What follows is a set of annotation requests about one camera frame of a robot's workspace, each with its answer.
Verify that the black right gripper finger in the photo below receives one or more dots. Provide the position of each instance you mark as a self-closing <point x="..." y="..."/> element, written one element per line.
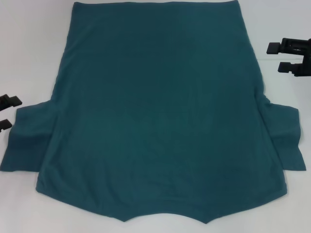
<point x="296" y="68"/>
<point x="291" y="46"/>

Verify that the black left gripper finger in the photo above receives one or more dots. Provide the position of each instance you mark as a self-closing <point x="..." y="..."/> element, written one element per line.
<point x="5" y="123"/>
<point x="11" y="101"/>

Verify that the teal blue t-shirt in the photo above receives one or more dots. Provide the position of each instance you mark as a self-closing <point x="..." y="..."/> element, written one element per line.
<point x="155" y="109"/>

